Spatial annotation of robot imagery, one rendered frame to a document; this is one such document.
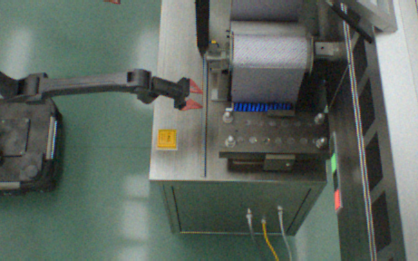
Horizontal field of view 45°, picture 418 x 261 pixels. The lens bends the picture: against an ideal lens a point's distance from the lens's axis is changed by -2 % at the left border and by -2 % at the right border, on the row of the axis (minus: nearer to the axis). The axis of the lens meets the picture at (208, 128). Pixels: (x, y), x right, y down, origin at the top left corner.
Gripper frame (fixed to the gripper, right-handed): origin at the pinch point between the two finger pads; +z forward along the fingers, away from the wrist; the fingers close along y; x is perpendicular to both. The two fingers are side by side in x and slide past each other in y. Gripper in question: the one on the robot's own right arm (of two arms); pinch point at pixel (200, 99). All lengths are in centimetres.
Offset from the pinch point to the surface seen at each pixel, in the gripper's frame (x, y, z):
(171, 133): -16.0, 8.2, -2.6
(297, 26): 33.9, -19.1, 18.0
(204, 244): -87, 29, 57
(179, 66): -17.3, -23.2, 0.0
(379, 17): 79, 13, 1
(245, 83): 18.1, 0.0, 6.7
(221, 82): 2.8, -8.0, 7.2
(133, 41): -114, -99, 17
